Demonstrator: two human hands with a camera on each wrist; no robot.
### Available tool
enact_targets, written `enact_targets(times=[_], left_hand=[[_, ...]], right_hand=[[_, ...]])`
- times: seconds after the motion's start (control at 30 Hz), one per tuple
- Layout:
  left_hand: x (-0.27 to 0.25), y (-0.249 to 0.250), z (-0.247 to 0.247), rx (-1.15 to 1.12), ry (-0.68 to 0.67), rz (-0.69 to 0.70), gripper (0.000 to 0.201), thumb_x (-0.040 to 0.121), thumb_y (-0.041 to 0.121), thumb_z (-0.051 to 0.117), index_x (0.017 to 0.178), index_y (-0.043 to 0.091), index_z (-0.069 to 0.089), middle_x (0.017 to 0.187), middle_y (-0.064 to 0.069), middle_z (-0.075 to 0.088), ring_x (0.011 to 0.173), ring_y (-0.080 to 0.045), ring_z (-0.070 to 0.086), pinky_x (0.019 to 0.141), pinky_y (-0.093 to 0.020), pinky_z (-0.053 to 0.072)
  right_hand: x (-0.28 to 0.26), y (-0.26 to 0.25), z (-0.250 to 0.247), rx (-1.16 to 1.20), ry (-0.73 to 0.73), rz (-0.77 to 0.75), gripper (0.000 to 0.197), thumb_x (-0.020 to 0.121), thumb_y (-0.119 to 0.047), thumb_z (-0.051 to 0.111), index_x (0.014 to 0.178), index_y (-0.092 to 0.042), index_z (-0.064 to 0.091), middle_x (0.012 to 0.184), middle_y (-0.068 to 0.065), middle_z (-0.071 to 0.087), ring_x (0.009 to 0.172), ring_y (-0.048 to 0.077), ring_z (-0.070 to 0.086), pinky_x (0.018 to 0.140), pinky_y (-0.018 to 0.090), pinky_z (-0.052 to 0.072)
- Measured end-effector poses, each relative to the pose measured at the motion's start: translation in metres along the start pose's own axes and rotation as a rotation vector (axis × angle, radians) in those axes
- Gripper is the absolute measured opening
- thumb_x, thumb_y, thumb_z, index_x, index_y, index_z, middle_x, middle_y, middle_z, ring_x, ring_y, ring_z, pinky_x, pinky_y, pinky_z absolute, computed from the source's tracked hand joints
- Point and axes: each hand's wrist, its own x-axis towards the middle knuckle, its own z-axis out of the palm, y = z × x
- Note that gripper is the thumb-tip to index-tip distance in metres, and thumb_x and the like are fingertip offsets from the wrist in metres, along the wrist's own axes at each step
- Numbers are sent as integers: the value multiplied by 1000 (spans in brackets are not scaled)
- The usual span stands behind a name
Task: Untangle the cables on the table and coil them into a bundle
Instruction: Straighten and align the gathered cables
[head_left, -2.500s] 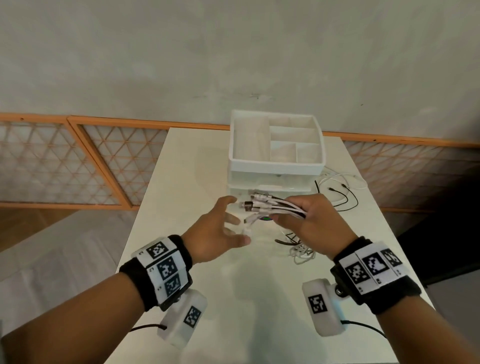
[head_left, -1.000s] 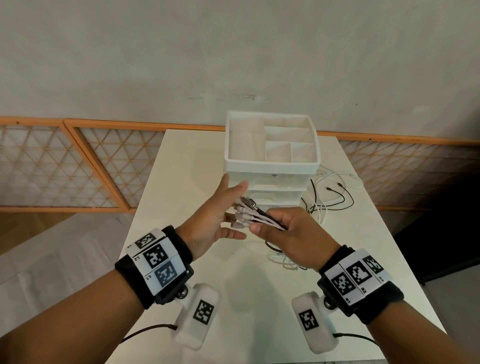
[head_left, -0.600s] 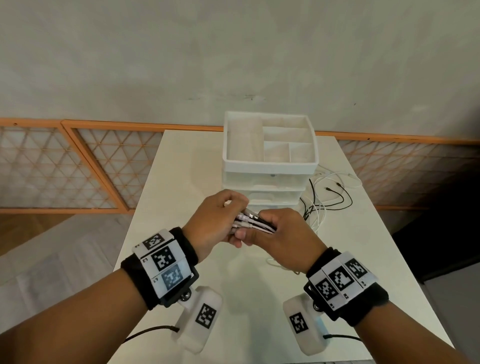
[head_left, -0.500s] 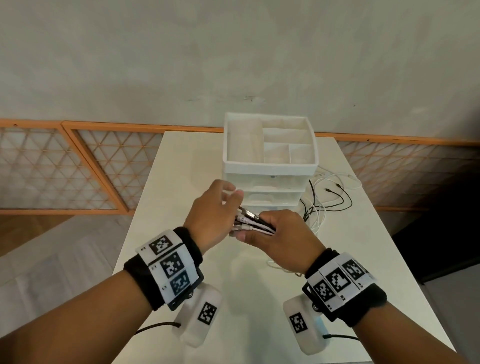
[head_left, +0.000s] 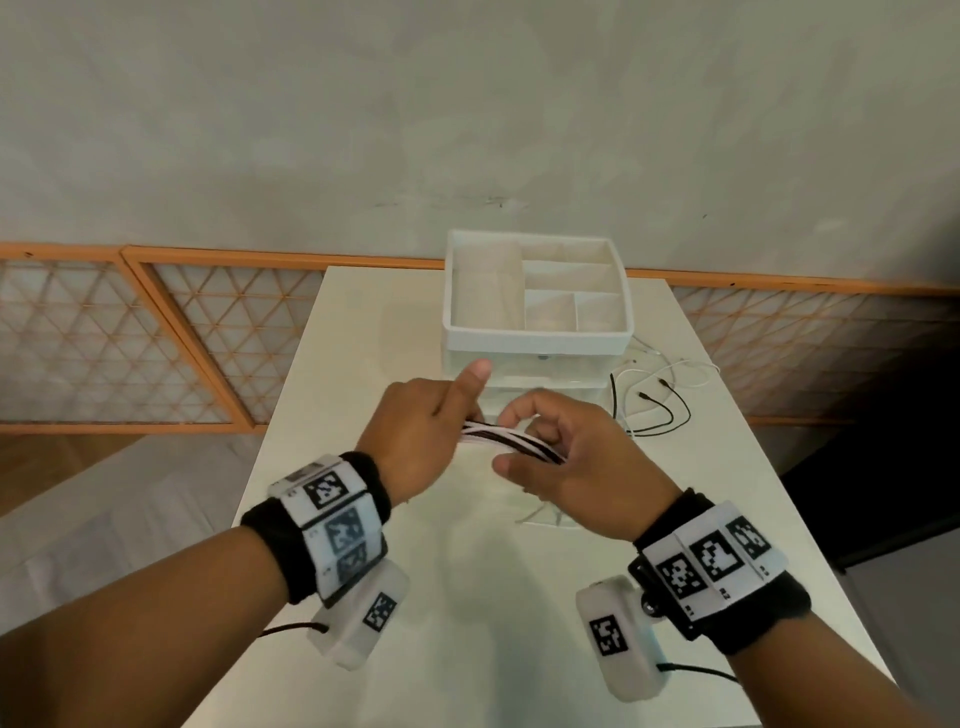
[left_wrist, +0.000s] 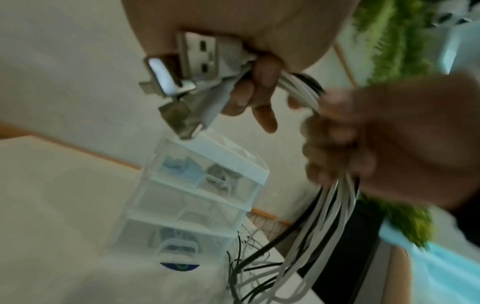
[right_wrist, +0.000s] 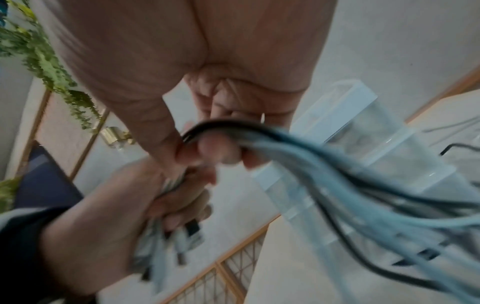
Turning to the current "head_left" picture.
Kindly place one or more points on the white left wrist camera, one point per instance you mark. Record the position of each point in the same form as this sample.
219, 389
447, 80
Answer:
364, 615

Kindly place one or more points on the person's left forearm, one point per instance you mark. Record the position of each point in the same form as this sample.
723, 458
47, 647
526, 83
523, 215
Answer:
142, 637

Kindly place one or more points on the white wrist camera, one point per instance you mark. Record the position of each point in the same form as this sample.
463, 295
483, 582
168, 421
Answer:
364, 615
619, 637

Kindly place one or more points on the person's right forearm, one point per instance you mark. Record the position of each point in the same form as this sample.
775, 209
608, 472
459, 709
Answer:
817, 675

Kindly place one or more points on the person's right thumb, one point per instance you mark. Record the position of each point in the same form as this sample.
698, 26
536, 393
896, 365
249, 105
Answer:
521, 469

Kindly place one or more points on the person's right hand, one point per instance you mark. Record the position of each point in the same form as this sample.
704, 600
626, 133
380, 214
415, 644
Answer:
592, 472

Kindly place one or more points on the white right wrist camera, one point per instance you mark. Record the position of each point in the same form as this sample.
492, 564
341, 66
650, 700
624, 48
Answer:
619, 637

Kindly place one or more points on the person's left thumb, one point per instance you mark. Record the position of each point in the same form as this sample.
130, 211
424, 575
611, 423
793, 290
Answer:
471, 382

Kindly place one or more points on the right wristband with marker plates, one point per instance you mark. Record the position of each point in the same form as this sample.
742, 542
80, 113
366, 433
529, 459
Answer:
712, 570

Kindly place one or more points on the left wristband with marker plates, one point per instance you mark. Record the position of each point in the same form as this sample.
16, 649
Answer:
330, 525

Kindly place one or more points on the white compartment organizer box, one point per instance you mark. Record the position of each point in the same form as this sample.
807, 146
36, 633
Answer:
532, 300

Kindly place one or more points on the wristband with marker plates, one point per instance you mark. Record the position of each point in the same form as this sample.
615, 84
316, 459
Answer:
712, 570
330, 525

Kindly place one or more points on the wooden lattice screen panel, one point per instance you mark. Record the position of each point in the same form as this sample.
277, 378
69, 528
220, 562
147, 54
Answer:
225, 330
60, 345
810, 345

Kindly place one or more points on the dark furniture piece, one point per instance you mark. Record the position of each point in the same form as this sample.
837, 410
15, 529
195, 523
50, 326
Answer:
885, 487

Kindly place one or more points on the person's left hand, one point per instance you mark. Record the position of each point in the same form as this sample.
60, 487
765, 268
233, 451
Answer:
412, 435

